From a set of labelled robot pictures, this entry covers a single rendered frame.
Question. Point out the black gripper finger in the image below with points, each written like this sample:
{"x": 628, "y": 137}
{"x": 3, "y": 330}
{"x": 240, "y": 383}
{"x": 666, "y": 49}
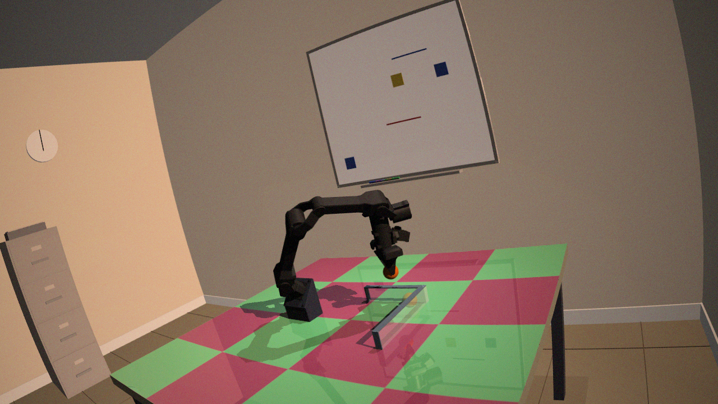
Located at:
{"x": 379, "y": 256}
{"x": 390, "y": 264}

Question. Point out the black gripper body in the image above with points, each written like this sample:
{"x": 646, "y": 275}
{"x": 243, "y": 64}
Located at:
{"x": 383, "y": 242}

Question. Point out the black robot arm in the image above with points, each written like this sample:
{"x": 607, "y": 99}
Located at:
{"x": 372, "y": 204}

